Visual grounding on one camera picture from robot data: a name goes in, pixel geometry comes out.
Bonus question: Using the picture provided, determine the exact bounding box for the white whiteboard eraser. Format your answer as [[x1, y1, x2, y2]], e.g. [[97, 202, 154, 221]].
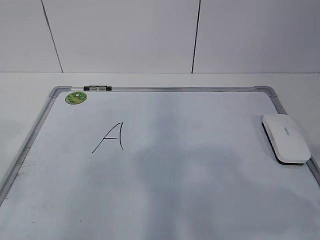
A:
[[261, 113, 311, 166]]

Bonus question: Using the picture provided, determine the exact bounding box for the aluminium framed whiteboard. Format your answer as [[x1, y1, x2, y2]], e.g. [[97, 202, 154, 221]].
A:
[[0, 86, 320, 240]]

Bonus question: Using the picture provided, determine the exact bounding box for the black and white board clip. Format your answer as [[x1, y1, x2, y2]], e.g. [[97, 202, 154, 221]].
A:
[[83, 85, 112, 92]]

